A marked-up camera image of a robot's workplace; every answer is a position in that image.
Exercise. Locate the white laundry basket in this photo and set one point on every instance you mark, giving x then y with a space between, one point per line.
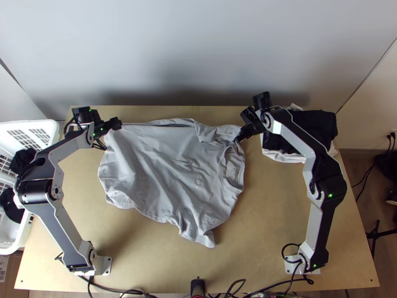
28 133

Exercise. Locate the black garment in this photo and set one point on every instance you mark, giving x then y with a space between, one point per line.
11 212
21 160

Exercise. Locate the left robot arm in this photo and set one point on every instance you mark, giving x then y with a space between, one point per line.
71 146

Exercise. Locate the grey t-shirt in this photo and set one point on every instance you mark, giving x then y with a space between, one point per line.
173 173

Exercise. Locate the pile of folded clothes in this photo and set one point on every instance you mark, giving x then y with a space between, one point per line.
319 124

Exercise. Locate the black tripod stand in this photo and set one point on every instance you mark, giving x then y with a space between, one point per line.
377 231

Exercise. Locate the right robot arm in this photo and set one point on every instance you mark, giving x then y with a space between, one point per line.
322 217

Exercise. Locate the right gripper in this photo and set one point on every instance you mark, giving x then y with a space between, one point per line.
254 128

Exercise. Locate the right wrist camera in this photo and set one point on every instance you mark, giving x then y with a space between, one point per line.
248 115

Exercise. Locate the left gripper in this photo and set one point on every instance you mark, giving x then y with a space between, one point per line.
111 124

